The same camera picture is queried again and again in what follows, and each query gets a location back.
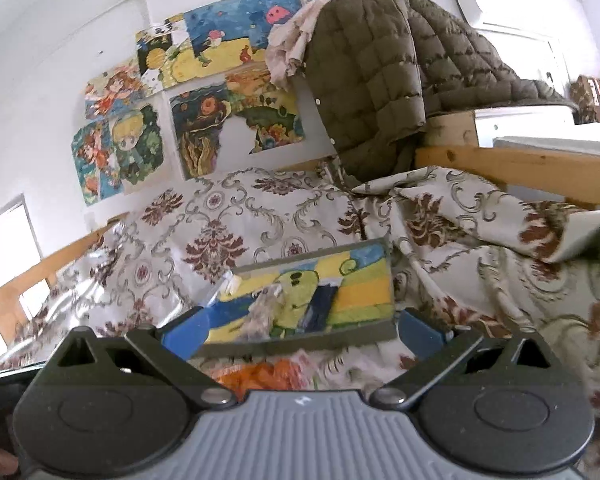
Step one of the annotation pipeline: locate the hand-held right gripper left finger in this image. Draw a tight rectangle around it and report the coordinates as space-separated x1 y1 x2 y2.
47 307 237 408

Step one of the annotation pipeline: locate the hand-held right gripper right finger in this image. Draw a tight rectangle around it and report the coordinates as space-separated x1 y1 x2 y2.
370 310 563 407

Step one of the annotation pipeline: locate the grey tray with cartoon print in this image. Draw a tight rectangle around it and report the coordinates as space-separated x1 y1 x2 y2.
187 237 398 361

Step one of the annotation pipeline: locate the clear plastic snack packet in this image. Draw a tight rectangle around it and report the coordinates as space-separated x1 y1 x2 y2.
240 282 287 341

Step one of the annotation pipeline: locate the orange snack packet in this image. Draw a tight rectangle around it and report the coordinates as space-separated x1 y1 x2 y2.
212 355 311 393

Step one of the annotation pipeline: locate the floral satin blanket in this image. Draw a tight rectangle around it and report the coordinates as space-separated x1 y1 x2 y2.
0 162 600 480

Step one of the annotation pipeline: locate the red-haired girl blue poster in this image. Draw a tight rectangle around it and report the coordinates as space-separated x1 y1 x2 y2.
71 120 127 207

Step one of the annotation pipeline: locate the white framed window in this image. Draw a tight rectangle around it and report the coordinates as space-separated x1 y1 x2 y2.
480 20 572 97
0 194 52 361

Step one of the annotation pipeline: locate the white board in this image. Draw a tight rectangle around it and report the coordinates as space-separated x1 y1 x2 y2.
472 104 577 150

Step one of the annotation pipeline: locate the olive quilted jacket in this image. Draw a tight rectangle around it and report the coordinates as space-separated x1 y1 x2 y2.
305 0 578 183

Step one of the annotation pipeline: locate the pink floral cloth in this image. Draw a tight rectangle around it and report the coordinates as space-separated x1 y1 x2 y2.
265 0 391 91

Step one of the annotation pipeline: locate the wooden bed frame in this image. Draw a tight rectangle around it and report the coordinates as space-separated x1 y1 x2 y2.
0 107 600 361

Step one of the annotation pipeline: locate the blond figure wall poster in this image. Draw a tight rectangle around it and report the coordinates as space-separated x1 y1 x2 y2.
109 104 167 187

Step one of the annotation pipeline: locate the dark swirly wall poster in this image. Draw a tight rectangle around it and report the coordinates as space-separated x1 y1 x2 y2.
169 84 232 181

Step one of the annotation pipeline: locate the orange landscape wall poster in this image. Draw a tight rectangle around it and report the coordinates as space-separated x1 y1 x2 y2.
224 71 307 155

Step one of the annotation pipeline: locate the orange-haired girl wall poster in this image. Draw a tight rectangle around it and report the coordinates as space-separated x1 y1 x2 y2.
84 59 148 122

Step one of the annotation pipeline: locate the yellow and green wall poster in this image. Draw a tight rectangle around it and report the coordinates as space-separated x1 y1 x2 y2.
135 14 193 92

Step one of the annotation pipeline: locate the blue wall poster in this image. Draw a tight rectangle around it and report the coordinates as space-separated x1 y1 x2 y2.
182 0 302 63

